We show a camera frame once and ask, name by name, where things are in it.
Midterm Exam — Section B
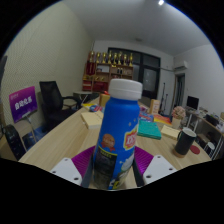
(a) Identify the black mug white inside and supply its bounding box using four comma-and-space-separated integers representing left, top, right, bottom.
172, 127, 198, 159

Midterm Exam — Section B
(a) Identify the wooden side desk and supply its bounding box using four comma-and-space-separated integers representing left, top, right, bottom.
185, 109, 224, 158

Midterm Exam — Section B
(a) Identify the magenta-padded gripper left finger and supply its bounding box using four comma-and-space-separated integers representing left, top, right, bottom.
49, 145, 98, 188

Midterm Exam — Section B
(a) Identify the dark glass window door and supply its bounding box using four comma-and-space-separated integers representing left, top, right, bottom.
107, 47, 162, 100

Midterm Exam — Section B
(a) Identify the black computer monitor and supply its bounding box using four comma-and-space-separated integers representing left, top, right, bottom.
186, 95, 200, 111

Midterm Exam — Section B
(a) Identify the pink flower bouquet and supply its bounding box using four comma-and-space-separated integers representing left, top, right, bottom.
171, 105, 187, 129

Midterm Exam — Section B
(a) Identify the small wooden card stand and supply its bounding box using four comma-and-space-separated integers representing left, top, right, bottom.
148, 98, 161, 115

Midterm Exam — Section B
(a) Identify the yellow gift box red ribbon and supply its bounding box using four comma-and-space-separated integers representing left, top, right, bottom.
98, 91, 112, 108

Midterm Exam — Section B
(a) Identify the flat round red coaster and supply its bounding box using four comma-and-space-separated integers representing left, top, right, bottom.
189, 144, 201, 155

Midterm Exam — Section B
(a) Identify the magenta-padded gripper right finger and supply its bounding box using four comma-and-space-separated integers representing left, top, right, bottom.
132, 145, 178, 188

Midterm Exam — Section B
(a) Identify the beige paper pad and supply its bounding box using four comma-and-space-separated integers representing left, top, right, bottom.
160, 124, 182, 140

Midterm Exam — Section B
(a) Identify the beige notebook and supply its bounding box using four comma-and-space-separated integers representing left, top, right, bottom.
80, 110, 105, 130

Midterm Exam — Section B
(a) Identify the black office chair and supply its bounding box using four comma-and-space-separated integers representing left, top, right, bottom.
38, 80, 81, 131

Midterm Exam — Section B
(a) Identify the teal book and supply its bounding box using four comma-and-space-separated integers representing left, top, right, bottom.
136, 119, 163, 140

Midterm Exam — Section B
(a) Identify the blue white-capped drink bottle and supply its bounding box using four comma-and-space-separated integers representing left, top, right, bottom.
92, 78, 144, 191

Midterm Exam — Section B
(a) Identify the white wall air conditioner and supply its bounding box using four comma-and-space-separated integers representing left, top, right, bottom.
173, 60, 189, 71

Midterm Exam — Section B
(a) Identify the blue colourful book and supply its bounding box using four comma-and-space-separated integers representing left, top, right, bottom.
138, 111, 154, 123

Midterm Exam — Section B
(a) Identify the white round stool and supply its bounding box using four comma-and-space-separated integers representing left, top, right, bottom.
203, 141, 218, 158

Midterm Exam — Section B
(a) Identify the purple sign board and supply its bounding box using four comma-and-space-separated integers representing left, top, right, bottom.
8, 85, 39, 124

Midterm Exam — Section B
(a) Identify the wooden shelf unit with trophies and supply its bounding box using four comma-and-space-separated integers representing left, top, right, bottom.
82, 50, 135, 94

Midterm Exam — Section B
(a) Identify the small round table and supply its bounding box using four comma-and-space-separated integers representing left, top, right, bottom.
73, 90, 94, 104

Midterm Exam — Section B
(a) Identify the black backpack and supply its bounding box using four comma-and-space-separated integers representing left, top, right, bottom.
2, 123, 27, 162

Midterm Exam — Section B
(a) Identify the blue red booklet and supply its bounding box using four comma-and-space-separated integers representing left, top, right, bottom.
88, 104, 104, 113

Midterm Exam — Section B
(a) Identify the orange book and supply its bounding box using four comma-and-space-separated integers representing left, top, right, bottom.
153, 114, 173, 126

